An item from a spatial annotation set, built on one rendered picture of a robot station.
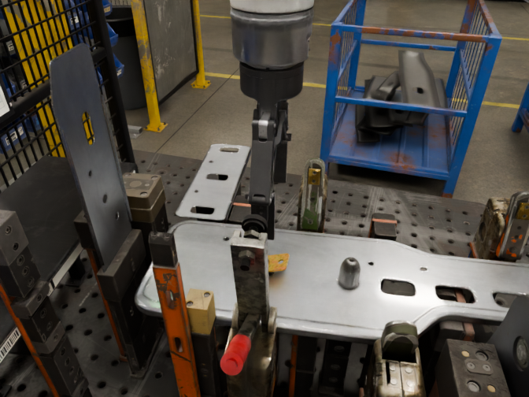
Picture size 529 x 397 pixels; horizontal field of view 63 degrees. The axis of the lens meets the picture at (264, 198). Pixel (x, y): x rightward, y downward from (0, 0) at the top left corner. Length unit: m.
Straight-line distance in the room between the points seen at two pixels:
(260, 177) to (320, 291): 0.26
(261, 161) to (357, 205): 0.92
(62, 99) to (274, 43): 0.29
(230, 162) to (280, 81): 0.52
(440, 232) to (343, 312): 0.73
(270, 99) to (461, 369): 0.35
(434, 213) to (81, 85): 1.08
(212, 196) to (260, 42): 0.47
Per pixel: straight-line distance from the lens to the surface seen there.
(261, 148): 0.49
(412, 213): 1.40
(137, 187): 0.83
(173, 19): 3.69
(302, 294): 0.68
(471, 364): 0.51
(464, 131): 2.54
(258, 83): 0.50
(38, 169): 1.02
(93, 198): 0.69
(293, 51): 0.48
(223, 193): 0.89
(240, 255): 0.45
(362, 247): 0.77
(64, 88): 0.62
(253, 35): 0.48
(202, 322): 0.60
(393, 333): 0.53
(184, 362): 0.65
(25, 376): 1.07
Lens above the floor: 1.51
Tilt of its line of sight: 36 degrees down
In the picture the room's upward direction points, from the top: straight up
